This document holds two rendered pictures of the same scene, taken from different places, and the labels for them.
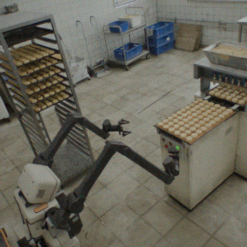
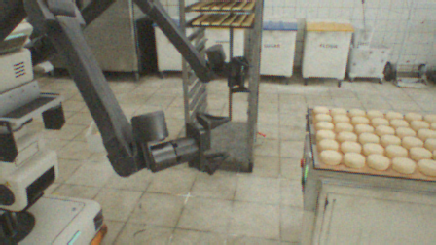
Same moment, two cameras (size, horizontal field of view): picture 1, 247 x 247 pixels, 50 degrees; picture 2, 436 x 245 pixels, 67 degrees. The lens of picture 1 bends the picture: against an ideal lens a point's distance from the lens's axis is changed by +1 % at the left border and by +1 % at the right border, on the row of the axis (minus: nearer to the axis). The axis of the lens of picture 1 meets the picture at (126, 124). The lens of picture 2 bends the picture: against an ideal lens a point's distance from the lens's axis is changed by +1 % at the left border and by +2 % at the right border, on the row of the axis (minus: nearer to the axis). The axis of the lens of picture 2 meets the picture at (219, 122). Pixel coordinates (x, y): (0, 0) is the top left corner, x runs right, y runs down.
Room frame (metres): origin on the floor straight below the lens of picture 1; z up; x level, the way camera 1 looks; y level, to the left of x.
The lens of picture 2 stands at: (0.85, -0.76, 1.35)
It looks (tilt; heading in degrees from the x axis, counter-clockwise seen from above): 25 degrees down; 44
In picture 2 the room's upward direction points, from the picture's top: straight up
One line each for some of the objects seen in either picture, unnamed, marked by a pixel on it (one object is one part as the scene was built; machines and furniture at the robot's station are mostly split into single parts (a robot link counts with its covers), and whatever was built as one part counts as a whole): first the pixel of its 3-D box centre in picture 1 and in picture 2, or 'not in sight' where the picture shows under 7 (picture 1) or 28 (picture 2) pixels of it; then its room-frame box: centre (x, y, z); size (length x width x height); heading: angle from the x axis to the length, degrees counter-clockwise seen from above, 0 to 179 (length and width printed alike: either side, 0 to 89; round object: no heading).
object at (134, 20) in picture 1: (130, 20); not in sight; (5.95, -0.47, 0.89); 0.44 x 0.36 x 0.20; 44
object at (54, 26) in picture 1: (76, 102); (256, 41); (2.42, 0.47, 0.97); 0.03 x 0.03 x 1.70; 35
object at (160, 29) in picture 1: (158, 29); not in sight; (6.31, -1.15, 0.50); 0.60 x 0.40 x 0.20; 127
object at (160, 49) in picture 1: (160, 46); not in sight; (6.31, -1.15, 0.10); 0.60 x 0.40 x 0.20; 123
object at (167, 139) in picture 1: (172, 146); (309, 169); (1.69, -0.34, 0.77); 0.24 x 0.04 x 0.14; 33
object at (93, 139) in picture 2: not in sight; (104, 135); (1.94, 1.67, 0.08); 0.30 x 0.22 x 0.16; 52
